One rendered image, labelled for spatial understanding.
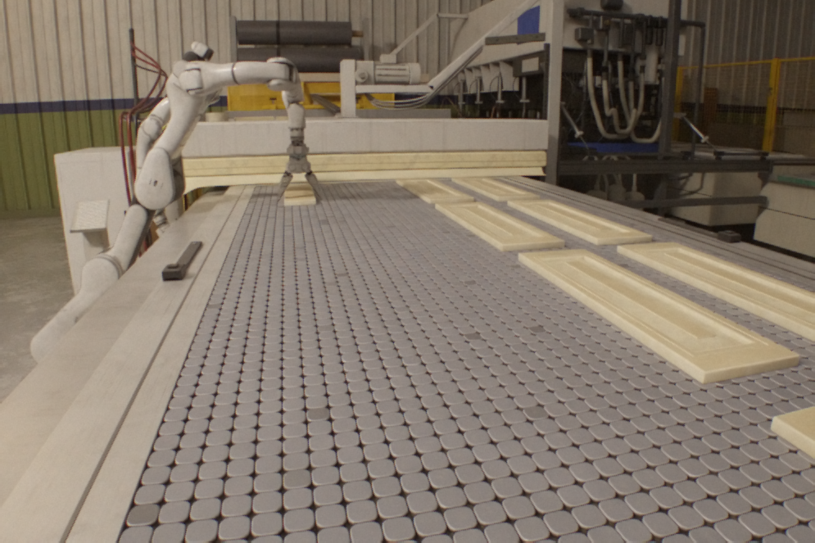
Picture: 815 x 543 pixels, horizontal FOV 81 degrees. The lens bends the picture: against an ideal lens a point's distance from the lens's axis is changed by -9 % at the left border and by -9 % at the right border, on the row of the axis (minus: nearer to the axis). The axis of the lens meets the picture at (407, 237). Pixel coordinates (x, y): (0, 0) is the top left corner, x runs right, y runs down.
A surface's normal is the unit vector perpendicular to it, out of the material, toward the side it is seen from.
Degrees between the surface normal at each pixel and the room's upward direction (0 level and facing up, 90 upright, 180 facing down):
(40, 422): 0
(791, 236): 90
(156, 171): 90
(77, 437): 0
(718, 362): 0
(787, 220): 90
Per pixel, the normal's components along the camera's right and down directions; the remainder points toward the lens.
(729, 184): 0.22, 0.23
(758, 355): 0.00, -0.97
